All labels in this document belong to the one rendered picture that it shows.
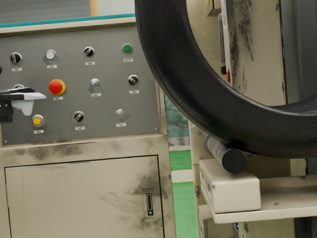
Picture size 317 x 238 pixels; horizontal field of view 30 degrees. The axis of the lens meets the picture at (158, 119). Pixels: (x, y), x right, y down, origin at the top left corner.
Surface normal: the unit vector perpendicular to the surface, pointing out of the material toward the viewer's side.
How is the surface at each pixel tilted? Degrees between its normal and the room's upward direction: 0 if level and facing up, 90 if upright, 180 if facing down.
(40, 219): 90
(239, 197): 90
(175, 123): 90
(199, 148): 90
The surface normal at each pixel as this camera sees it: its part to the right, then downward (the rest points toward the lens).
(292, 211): 0.00, 0.05
